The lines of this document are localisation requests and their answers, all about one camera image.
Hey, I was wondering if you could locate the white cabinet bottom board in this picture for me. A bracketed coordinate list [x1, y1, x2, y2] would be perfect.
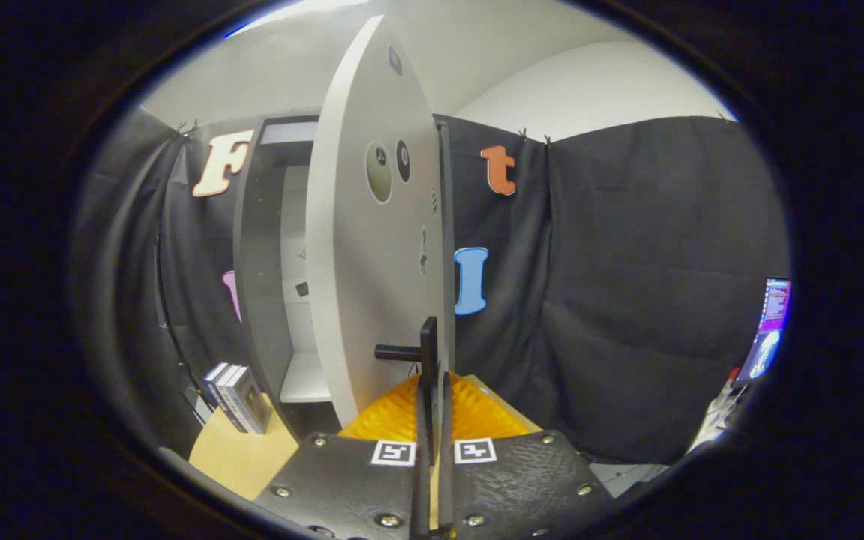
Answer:
[280, 349, 332, 404]

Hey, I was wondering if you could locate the grey cabinet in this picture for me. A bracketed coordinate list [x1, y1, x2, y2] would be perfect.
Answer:
[233, 115, 454, 443]

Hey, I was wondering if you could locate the black backdrop cloth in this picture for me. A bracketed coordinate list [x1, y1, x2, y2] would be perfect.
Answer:
[72, 105, 791, 466]

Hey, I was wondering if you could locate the black door handle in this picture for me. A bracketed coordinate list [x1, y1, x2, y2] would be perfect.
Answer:
[373, 316, 440, 443]

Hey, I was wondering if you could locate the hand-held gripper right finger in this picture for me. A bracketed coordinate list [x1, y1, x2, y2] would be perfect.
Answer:
[439, 371, 617, 540]

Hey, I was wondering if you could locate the white blurry object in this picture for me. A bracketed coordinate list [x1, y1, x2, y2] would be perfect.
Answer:
[691, 375, 748, 455]

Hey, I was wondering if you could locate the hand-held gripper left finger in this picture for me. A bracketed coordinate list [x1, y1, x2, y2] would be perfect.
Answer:
[252, 373, 433, 540]

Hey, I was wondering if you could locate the computer monitor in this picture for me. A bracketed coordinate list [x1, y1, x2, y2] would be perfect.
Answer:
[732, 277, 793, 387]

